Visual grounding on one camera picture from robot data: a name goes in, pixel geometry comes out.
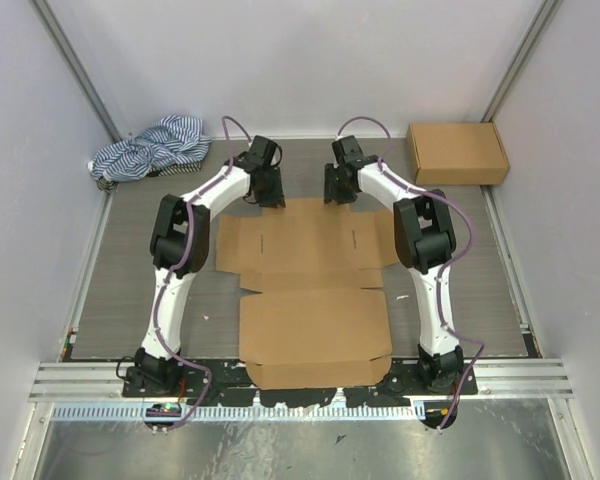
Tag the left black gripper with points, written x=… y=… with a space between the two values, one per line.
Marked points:
x=277 y=197

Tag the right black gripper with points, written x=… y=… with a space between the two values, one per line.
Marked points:
x=330 y=193

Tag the brown cardboard box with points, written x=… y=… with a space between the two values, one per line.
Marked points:
x=315 y=315
x=456 y=154

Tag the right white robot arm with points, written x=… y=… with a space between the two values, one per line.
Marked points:
x=424 y=241

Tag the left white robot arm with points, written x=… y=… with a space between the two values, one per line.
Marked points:
x=180 y=245

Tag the folded brown cardboard box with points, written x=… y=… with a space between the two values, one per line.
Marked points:
x=456 y=154

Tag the blue striped cloth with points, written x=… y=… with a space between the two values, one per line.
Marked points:
x=175 y=144

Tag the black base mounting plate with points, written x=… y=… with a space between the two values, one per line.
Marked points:
x=230 y=385

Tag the aluminium front rail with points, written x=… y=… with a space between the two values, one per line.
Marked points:
x=495 y=378

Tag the slotted cable duct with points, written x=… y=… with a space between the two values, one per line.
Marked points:
x=144 y=411

